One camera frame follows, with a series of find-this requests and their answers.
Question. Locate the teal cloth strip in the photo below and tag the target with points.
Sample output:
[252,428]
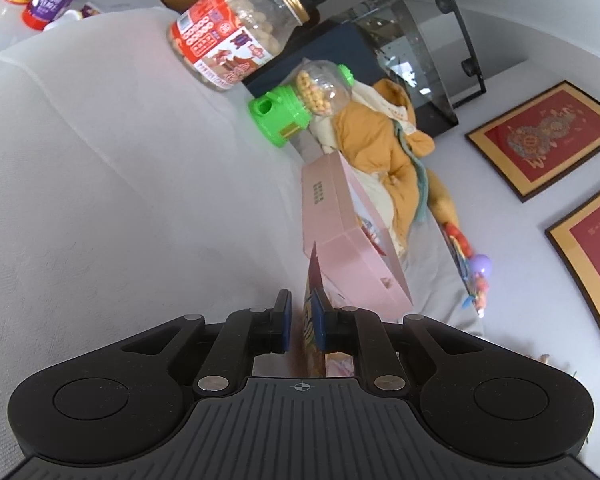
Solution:
[417,180]

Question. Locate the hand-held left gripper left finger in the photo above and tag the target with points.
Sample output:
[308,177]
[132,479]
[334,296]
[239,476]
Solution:
[281,322]

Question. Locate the colourful plastic toy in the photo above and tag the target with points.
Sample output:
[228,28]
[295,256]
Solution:
[470,270]

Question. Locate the yellow plush toy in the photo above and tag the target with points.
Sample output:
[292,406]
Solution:
[445,200]

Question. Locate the red picture with gold frame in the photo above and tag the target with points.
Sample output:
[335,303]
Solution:
[595,260]
[540,135]

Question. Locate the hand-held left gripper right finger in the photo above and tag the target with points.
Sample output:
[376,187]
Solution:
[320,325]

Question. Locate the gold coin chocolate packet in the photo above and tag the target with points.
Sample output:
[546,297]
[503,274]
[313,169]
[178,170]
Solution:
[312,270]

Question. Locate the green candy dispenser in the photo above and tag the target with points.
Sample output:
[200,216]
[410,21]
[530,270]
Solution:
[280,115]

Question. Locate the clear jar with red label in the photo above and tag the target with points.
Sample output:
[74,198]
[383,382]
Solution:
[230,30]

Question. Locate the pink cardboard box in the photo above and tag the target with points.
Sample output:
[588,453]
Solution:
[330,210]

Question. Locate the orange plush toy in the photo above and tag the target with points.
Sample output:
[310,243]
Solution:
[375,140]

